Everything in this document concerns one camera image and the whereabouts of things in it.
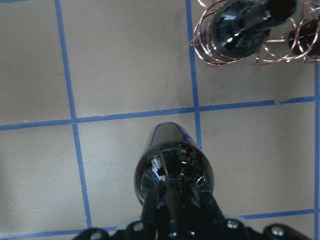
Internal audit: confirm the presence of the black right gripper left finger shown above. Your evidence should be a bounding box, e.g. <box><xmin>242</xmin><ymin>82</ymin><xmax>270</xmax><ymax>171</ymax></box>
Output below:
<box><xmin>140</xmin><ymin>192</ymin><xmax>158</xmax><ymax>240</ymax></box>

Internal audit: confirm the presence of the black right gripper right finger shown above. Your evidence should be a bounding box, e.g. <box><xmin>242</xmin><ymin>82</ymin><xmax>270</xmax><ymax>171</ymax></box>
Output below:
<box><xmin>200</xmin><ymin>191</ymin><xmax>226</xmax><ymax>240</ymax></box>

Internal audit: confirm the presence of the dark wine bottle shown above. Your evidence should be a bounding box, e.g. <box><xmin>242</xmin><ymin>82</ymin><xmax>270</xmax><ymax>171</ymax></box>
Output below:
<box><xmin>210</xmin><ymin>0</ymin><xmax>297</xmax><ymax>59</ymax></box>
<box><xmin>134</xmin><ymin>122</ymin><xmax>214</xmax><ymax>223</ymax></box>
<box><xmin>288</xmin><ymin>17</ymin><xmax>320</xmax><ymax>60</ymax></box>

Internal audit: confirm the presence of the copper wire bottle basket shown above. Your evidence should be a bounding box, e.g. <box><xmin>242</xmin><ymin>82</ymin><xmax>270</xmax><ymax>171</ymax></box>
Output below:
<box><xmin>190</xmin><ymin>0</ymin><xmax>320</xmax><ymax>67</ymax></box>

